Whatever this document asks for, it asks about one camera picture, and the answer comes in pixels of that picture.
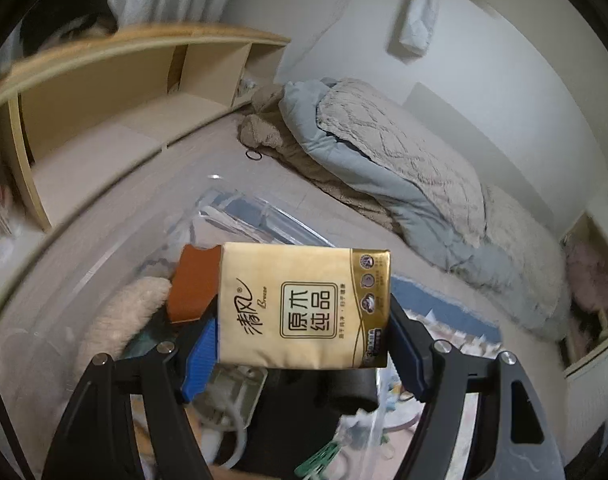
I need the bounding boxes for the green clothes peg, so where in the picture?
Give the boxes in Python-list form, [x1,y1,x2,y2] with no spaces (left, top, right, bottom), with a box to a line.
[294,441,345,479]

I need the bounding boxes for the beige fluffy hat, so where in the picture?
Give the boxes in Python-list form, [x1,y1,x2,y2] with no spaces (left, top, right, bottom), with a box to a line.
[81,277,173,362]

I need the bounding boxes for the brown leather pouch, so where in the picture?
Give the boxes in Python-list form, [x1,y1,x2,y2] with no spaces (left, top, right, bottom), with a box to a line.
[168,245,223,324]

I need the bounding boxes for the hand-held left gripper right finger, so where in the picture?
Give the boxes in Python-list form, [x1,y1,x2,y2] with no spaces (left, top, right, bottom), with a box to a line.
[388,292,569,480]

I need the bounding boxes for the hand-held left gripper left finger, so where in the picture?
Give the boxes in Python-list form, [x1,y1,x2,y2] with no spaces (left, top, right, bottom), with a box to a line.
[41,305,219,480]

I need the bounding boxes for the black cap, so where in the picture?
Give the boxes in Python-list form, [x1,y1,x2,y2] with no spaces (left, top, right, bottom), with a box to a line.
[18,0,120,57]

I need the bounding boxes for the grey headboard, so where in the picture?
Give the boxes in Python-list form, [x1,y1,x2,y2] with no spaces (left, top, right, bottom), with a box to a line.
[403,82,492,166]

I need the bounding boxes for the beige fleece blanket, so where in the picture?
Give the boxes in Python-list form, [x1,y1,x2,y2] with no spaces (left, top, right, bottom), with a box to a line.
[238,85,402,233]

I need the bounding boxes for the pink clothes pile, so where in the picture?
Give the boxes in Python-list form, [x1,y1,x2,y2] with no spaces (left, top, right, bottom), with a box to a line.
[565,240,608,323]

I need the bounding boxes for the cartoon printed blanket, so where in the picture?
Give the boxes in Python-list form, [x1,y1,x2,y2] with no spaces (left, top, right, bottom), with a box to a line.
[379,275,505,480]

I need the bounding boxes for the white cable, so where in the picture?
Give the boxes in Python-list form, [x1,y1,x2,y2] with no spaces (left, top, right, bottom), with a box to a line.
[211,400,251,468]

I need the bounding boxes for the white paper bag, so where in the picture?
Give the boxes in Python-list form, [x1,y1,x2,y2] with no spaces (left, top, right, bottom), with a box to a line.
[396,0,443,56]

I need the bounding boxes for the wooden shelf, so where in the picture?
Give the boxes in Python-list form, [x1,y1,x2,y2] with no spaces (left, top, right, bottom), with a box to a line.
[0,25,292,235]

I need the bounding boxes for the yellow tissue packet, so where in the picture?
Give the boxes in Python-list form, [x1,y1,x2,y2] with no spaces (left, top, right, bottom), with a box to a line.
[218,242,392,370]

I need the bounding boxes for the grey duvet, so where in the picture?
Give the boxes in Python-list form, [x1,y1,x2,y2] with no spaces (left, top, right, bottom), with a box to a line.
[278,77,572,342]

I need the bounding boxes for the wall niche cabinet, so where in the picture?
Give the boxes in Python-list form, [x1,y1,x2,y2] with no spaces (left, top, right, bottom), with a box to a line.
[558,207,608,378]

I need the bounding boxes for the clear plastic storage box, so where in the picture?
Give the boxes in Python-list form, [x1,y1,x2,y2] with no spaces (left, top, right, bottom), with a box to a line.
[38,187,485,480]

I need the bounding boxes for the beige textured pillow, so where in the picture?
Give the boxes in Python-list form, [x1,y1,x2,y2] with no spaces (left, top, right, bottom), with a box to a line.
[484,185,571,313]
[316,80,487,247]

